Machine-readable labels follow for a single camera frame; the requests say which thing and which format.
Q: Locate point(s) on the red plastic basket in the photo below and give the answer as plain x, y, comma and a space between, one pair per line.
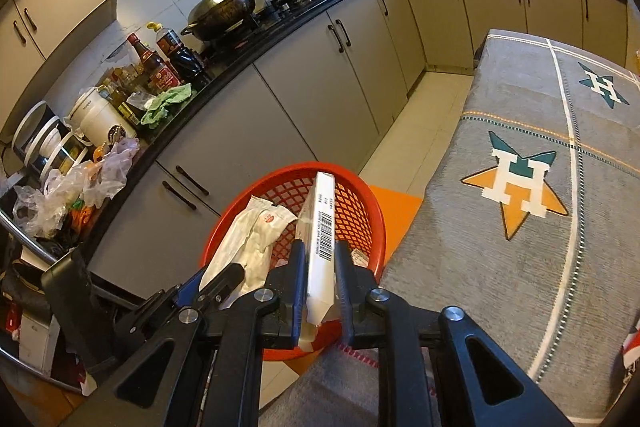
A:
295, 168

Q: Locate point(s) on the white rice cooker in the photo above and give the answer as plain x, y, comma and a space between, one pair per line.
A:
100, 119

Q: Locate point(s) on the dark wok with lid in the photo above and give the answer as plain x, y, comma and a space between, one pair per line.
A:
222, 7

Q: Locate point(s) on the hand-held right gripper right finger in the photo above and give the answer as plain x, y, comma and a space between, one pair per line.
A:
345, 287

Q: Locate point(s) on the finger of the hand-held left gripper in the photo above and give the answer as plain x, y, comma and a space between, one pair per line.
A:
225, 282
190, 294

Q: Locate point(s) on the metal frame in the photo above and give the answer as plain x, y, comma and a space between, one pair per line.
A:
25, 239

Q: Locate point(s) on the red label sauce bottle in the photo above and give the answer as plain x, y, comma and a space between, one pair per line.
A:
150, 62

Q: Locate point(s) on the white medicine box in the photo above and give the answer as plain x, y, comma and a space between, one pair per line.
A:
322, 232

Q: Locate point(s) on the white pouch with red logo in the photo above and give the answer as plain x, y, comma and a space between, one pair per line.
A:
250, 237

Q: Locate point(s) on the beige kitchen cabinets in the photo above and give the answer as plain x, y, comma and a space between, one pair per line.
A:
310, 82

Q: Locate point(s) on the pile of clear plastic bags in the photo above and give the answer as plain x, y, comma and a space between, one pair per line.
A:
107, 172

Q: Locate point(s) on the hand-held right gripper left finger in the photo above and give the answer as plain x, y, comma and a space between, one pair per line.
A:
295, 277

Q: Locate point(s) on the group of seasoning bottles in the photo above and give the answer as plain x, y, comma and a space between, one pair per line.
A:
117, 94

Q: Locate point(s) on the dark sauce bottles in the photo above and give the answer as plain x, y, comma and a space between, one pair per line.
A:
172, 47

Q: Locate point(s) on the green cloth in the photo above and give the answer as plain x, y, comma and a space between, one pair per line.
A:
167, 104

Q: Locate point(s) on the grey star print tablecloth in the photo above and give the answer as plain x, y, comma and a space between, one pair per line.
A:
500, 282

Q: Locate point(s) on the gas stove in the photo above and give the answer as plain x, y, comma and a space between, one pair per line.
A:
280, 14

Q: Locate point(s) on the grey upper cabinets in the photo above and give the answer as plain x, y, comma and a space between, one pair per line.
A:
55, 2

